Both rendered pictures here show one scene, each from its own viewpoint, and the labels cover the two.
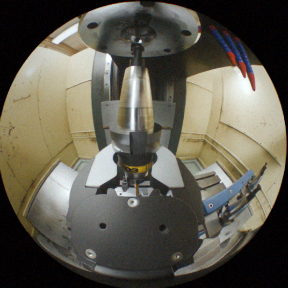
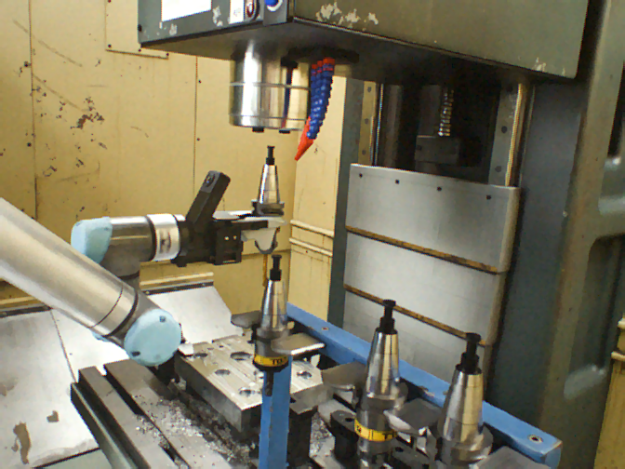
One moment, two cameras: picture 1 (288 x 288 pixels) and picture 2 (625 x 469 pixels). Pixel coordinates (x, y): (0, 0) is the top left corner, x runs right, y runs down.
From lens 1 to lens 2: 0.94 m
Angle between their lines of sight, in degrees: 53
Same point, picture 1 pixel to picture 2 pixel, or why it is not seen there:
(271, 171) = not seen: outside the picture
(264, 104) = not seen: outside the picture
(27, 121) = (152, 126)
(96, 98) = (349, 149)
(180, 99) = (551, 175)
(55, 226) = (32, 395)
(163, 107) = (473, 202)
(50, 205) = (83, 350)
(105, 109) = (356, 185)
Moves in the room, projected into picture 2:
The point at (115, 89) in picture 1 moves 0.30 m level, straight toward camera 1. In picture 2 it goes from (388, 136) to (322, 133)
